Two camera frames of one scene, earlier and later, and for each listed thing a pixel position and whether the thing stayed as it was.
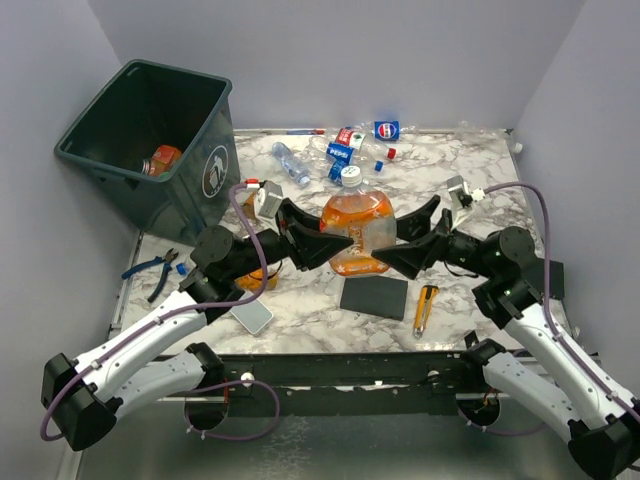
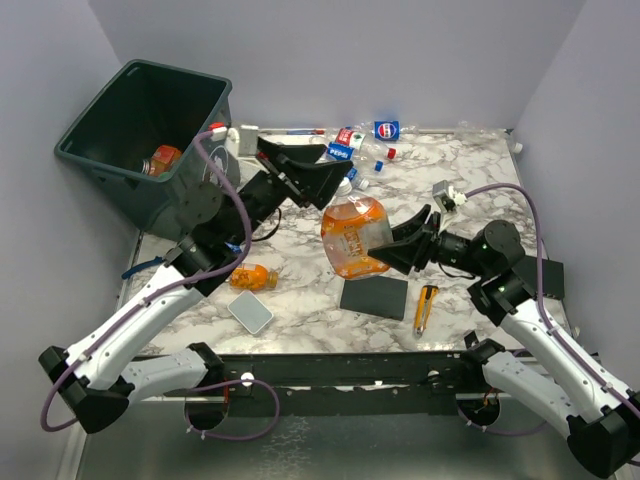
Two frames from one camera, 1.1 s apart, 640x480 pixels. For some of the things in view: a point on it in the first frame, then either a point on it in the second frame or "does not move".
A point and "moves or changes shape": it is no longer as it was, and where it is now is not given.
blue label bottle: (338, 161) moves or changes shape
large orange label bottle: (163, 159) does not move
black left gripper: (306, 244) to (316, 182)
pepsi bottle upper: (340, 152) does not move
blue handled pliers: (166, 259) does not move
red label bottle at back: (351, 137) does not move
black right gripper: (411, 255) does not move
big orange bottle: (366, 216) moves or changes shape
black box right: (556, 277) does not move
